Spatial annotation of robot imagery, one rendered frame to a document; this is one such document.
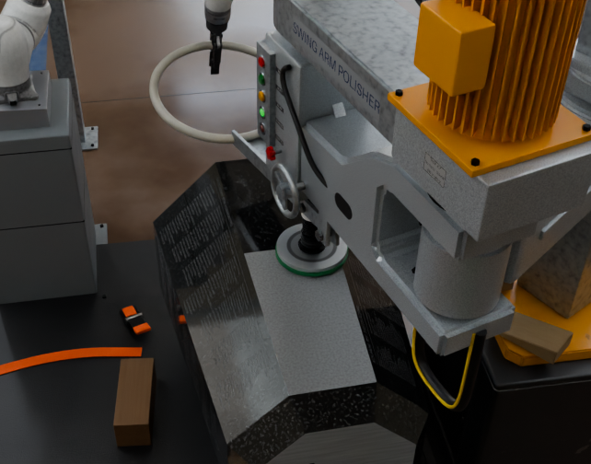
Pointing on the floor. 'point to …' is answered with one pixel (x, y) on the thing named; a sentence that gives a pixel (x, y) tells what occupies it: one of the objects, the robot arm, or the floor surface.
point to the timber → (135, 402)
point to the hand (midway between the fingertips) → (214, 63)
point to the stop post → (63, 49)
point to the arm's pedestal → (40, 209)
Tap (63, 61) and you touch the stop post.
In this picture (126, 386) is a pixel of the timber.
